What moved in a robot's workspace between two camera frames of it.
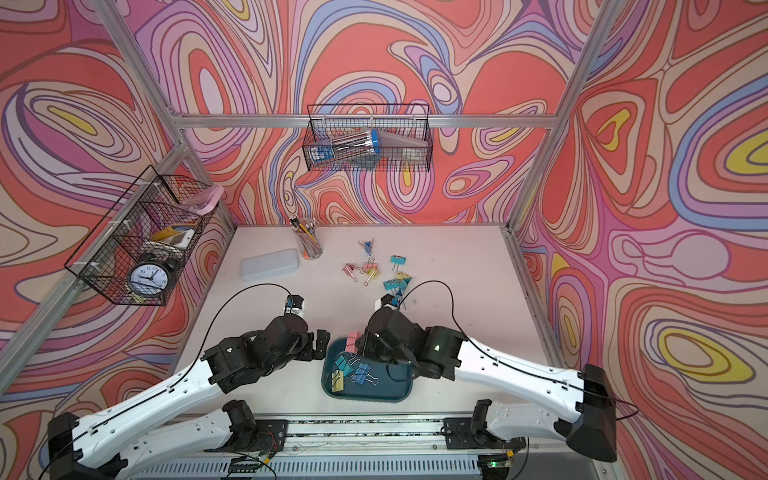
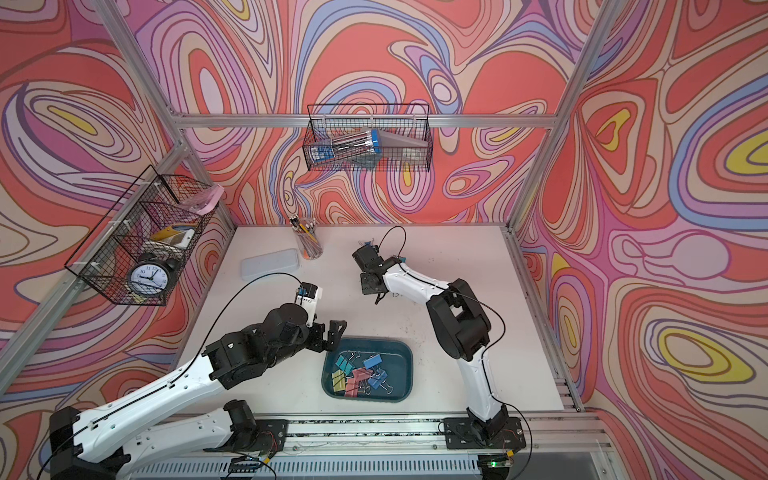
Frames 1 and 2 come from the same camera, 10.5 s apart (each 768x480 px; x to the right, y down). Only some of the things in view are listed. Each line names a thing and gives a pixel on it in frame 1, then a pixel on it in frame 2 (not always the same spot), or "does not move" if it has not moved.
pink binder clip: x=351 y=341 to x=361 y=374
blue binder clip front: x=361 y=375 to x=378 y=379
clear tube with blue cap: x=360 y=143 does not move
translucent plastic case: x=270 y=265 does not move
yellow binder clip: x=337 y=381 does not move
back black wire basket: x=368 y=138 does not move
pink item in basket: x=205 y=201 does not move
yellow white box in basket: x=179 y=235 does not move
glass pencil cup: x=307 y=235 does not move
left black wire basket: x=137 y=254 does not move
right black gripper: x=366 y=343 to x=365 y=284
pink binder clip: x=348 y=269 to x=352 y=387
